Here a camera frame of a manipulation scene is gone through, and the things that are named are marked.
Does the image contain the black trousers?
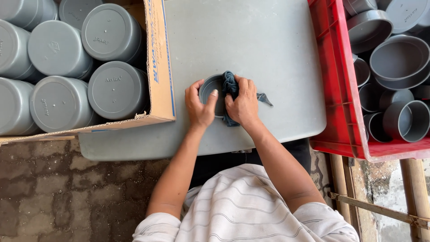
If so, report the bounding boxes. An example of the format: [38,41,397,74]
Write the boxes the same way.
[189,137,312,190]

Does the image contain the dark blue cleaning rag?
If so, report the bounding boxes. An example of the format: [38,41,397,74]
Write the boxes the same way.
[220,70,273,127]

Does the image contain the pile of grey pipe caps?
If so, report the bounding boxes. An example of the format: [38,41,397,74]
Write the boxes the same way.
[342,0,430,144]
[0,0,150,136]

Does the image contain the red plastic crate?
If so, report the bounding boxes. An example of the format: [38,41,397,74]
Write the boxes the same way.
[307,0,430,164]

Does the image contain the person's right hand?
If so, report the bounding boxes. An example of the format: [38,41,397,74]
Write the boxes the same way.
[224,74,261,127]

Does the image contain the bamboo wooden stand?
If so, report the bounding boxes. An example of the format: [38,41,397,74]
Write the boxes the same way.
[327,153,430,242]

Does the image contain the white striped shirt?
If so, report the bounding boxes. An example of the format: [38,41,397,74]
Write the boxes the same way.
[132,163,360,242]

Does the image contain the grey plastic end cap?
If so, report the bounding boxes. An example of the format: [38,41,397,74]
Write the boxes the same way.
[198,74,229,118]

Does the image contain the brown cardboard carton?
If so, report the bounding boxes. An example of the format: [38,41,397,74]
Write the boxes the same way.
[0,0,177,146]

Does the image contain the person's left hand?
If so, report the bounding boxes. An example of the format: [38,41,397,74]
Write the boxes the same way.
[184,79,219,130]

